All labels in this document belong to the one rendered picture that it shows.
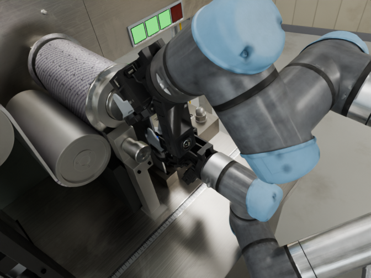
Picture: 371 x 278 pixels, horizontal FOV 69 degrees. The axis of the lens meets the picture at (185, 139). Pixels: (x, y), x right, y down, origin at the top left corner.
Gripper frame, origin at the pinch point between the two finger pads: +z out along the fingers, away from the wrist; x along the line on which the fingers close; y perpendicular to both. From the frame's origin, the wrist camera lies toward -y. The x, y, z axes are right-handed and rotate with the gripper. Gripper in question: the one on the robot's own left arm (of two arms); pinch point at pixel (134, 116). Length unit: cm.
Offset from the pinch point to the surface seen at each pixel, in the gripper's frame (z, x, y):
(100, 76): -2.2, 1.7, 9.3
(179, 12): 31, -49, 19
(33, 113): 14.4, 12.7, 12.1
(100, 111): 0.7, 4.7, 4.4
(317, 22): 123, -286, -40
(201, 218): 12.1, -3.1, -33.0
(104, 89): -1.6, 2.3, 7.2
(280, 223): 66, -61, -105
